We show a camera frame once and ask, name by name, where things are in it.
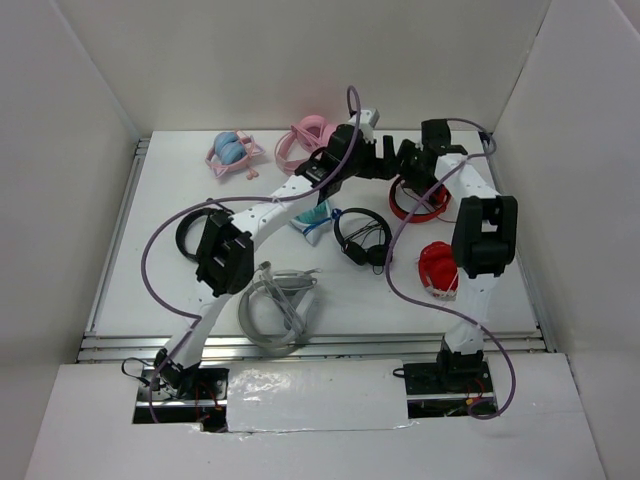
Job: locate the teal white cat-ear headphones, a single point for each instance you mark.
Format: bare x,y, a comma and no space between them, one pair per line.
313,223

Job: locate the small black headphones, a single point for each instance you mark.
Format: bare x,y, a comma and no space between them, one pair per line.
367,245

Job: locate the pink blue cat-ear headphones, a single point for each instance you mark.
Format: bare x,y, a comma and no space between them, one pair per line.
233,151

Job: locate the aluminium rail frame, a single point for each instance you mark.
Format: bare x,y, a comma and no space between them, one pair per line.
359,313

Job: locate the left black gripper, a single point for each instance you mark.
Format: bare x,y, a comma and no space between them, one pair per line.
378,167

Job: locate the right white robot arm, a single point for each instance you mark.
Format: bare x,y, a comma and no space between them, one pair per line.
483,245

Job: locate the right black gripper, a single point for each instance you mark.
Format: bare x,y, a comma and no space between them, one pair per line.
415,181

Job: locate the black gaming headset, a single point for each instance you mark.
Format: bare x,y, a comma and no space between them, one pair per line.
184,228

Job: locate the red black headphones with cable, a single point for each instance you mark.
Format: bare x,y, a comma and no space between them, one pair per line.
427,210

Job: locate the silver foil sheet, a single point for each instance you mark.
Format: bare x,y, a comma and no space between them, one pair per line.
328,395

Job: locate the pink round headphones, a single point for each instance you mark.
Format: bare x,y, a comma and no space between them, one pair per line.
310,133

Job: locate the grey headphones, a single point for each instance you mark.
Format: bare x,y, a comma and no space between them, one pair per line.
292,292

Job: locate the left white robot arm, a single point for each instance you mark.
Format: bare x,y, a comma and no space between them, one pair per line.
225,254

